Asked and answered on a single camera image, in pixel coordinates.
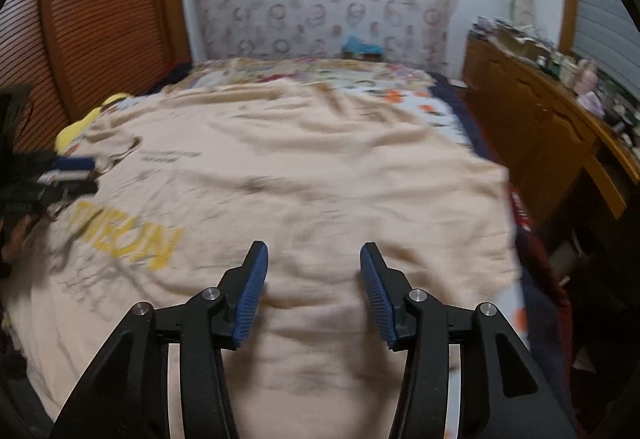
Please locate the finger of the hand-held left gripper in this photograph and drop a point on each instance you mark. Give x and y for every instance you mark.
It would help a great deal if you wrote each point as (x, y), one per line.
(60, 192)
(75, 164)

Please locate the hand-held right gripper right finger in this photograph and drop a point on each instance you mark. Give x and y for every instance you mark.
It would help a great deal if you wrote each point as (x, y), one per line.
(377, 299)

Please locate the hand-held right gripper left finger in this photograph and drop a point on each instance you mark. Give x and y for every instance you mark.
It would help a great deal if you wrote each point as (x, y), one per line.
(250, 296)

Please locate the beige printed t-shirt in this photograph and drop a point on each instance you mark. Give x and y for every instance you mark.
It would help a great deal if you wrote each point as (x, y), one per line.
(300, 179)

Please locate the yellow plush toy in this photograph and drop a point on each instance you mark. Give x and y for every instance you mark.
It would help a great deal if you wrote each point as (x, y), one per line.
(82, 126)

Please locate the wooden slatted door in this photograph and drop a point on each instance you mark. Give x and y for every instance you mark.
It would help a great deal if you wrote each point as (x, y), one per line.
(100, 19)

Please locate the dark red cloth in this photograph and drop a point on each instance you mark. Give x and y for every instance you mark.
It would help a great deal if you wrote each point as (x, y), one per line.
(537, 249)

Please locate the orange fruit print blanket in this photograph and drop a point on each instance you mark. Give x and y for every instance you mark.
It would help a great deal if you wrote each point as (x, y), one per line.
(435, 111)

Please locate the dark blue blanket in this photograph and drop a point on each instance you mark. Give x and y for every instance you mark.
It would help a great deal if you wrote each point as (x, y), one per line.
(467, 119)

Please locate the floral quilt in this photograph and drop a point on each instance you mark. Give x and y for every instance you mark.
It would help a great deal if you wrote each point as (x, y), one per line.
(310, 69)

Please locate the wooden cabinet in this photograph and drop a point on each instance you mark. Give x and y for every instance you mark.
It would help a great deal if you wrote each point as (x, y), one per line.
(540, 119)

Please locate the blue cloth on box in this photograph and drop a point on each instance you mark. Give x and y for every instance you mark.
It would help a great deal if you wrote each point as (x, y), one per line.
(362, 45)

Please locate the clutter on cabinet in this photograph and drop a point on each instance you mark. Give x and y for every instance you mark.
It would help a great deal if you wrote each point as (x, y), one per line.
(530, 44)

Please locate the pink bottle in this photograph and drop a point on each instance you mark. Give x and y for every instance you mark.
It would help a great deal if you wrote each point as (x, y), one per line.
(589, 86)

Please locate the window blind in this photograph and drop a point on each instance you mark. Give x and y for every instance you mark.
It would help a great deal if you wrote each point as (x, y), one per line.
(607, 4)

